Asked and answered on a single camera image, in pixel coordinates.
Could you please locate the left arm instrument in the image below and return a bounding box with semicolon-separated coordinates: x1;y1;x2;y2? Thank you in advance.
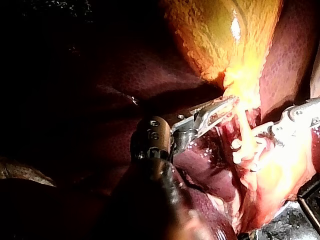
130;113;201;162

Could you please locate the right arm instrument jaw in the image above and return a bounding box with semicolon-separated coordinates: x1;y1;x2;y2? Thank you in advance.
249;121;275;138
249;139;286;173

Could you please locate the left arm instrument jaw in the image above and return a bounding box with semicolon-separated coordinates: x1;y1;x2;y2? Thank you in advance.
193;96;240;139
174;97;228;124

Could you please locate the right arm instrument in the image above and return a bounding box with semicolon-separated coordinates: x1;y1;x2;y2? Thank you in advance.
267;96;320;142

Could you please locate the white clip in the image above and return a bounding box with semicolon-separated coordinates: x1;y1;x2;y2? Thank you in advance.
249;147;267;173
230;138;251;166

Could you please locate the gallbladder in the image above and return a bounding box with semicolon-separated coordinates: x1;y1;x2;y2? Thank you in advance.
159;0;284;115

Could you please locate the thin tube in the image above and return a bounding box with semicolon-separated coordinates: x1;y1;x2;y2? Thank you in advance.
236;103;252;151

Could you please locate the pale fatty tissue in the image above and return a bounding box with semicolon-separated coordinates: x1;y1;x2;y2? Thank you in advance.
231;129;320;232

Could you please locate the dark red liver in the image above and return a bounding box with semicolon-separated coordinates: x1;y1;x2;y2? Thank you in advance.
0;0;320;240

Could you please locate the metal frame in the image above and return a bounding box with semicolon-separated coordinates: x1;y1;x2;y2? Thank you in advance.
296;174;320;229

